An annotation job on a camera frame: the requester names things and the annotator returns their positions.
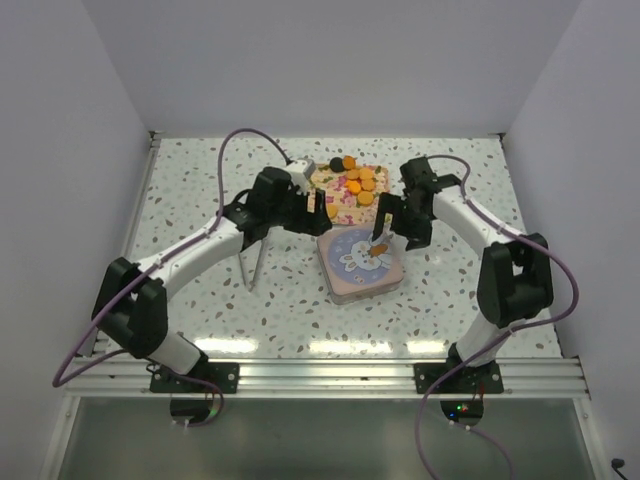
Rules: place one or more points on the square cookie tin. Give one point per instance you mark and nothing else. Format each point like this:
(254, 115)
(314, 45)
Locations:
(370, 292)

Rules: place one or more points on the metal tongs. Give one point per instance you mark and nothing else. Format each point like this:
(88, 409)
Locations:
(250, 264)

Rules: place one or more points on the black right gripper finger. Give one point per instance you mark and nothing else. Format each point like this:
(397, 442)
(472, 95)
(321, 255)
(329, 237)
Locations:
(388, 205)
(418, 239)

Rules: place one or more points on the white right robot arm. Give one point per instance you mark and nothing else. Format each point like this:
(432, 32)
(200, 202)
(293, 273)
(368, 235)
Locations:
(515, 281)

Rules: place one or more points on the silver tin lid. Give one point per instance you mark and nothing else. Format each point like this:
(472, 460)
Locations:
(360, 262)

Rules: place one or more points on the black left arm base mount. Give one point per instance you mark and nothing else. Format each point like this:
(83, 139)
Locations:
(202, 378)

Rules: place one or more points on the floral cookie tray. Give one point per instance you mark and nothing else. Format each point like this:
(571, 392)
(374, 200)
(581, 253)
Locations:
(341, 190)

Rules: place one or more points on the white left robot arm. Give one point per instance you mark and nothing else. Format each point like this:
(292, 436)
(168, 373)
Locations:
(132, 304)

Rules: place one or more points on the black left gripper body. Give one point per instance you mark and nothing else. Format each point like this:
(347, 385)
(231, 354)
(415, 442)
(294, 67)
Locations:
(292, 214)

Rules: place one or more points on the black round cookie front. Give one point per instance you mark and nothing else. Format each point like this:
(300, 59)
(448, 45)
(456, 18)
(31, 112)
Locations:
(336, 165)

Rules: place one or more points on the aluminium rail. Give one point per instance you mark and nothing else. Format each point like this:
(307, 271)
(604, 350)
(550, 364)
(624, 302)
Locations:
(362, 379)

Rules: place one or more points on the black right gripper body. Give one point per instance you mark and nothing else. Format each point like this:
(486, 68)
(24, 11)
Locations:
(407, 218)

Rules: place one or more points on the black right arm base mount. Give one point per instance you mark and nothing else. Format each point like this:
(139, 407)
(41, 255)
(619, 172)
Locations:
(448, 379)

